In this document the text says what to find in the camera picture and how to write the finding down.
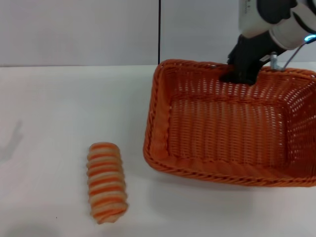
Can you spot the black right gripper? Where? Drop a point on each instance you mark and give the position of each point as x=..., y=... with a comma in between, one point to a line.
x=251, y=51

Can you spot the orange woven plastic basket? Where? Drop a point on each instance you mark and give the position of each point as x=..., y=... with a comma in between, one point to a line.
x=222, y=133

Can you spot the orange striped bread roll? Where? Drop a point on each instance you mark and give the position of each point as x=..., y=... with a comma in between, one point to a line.
x=106, y=180

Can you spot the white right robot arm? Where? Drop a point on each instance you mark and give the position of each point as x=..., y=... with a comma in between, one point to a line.
x=284, y=22

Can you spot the black vertical wall strip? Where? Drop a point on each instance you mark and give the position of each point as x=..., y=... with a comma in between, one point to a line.
x=159, y=32

